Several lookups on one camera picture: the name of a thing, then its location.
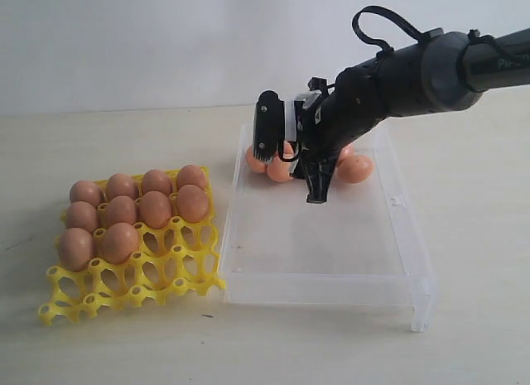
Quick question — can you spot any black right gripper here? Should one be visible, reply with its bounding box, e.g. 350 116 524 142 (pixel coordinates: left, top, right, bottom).
294 90 373 204

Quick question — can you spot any clear plastic box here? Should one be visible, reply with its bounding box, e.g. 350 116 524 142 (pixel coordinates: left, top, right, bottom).
219 125 437 332

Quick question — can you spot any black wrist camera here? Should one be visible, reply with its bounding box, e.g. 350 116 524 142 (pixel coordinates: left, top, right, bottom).
252 90 285 163

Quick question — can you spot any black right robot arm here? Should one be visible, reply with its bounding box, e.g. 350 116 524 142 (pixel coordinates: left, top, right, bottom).
295 30 529 204

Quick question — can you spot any brown egg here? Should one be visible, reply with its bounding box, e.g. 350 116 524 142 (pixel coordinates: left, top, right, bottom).
338 143 354 163
266 156 292 183
139 190 172 229
245 146 267 174
70 180 104 208
176 164 208 190
141 169 173 196
101 223 140 264
176 185 210 223
337 155 373 184
65 201 99 233
102 195 137 228
57 228 96 272
105 173 139 201
282 142 295 159

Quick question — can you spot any yellow plastic egg tray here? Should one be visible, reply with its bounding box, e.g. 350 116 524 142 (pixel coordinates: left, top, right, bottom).
38 166 225 325

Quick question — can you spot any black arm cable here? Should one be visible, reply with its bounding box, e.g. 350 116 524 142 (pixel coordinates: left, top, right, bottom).
351 5 442 55

